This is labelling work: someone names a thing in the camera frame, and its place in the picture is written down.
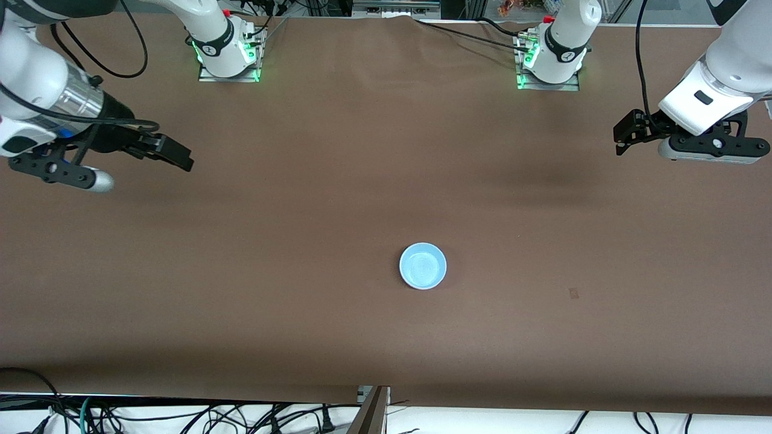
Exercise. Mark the blue bowl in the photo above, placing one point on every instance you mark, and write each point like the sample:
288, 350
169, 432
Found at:
422, 266

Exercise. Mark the silver aluminium frame bar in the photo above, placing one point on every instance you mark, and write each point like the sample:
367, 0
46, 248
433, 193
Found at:
395, 7

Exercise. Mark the brown angled post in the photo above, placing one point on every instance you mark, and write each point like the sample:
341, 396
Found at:
371, 416

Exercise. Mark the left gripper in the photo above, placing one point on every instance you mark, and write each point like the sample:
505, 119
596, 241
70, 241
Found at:
640, 126

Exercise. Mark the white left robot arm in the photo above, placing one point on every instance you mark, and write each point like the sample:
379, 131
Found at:
564, 42

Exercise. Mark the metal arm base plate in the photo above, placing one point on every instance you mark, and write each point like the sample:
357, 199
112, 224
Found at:
570, 88
211, 77

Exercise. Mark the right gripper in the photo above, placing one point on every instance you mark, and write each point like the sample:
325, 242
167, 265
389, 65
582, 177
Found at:
119, 134

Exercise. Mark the brown table cover sheet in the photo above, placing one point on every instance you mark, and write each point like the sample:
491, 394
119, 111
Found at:
386, 181

